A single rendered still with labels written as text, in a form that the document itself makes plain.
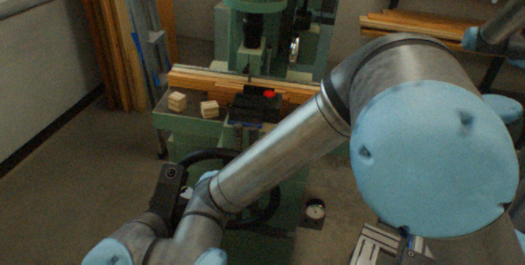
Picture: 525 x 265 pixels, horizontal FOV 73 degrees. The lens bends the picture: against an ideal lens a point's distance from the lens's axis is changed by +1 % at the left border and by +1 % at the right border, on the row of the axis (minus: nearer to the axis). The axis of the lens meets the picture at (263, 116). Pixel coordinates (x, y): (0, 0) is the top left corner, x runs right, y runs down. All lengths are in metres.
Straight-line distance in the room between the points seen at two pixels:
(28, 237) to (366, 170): 1.89
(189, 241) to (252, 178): 0.13
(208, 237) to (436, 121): 0.40
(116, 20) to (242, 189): 1.97
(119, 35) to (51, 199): 1.03
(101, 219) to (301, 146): 1.63
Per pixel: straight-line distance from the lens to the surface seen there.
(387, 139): 0.28
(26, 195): 2.26
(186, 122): 1.05
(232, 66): 1.31
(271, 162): 0.50
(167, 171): 0.72
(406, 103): 0.28
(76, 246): 1.95
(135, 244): 0.57
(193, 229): 0.58
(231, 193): 0.56
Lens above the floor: 1.50
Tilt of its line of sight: 35 degrees down
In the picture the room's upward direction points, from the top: 6 degrees clockwise
